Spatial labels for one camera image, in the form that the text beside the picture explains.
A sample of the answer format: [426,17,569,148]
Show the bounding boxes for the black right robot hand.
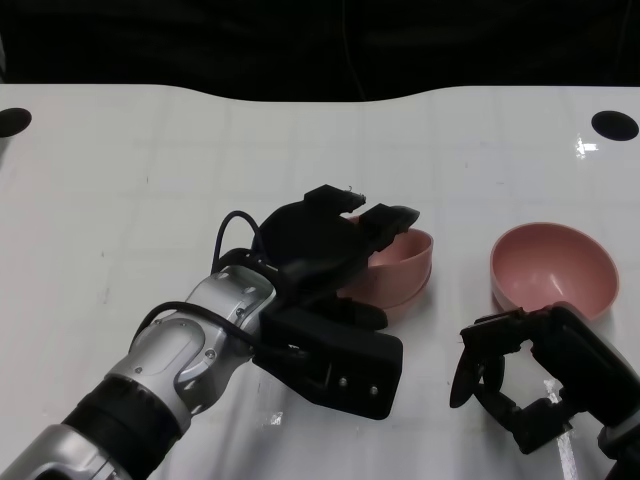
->
[448,305,640,455]

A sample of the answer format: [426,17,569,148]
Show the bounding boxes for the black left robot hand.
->
[248,183,422,332]

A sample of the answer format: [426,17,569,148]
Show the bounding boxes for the pink plastic bowl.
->
[344,214,435,304]
[344,267,433,318]
[489,222,620,321]

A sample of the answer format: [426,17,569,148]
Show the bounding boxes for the black table grommet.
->
[590,110,640,143]
[0,107,33,139]

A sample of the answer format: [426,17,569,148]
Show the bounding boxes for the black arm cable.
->
[134,299,262,354]
[213,210,267,274]

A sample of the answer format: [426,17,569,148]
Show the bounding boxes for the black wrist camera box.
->
[252,304,405,421]

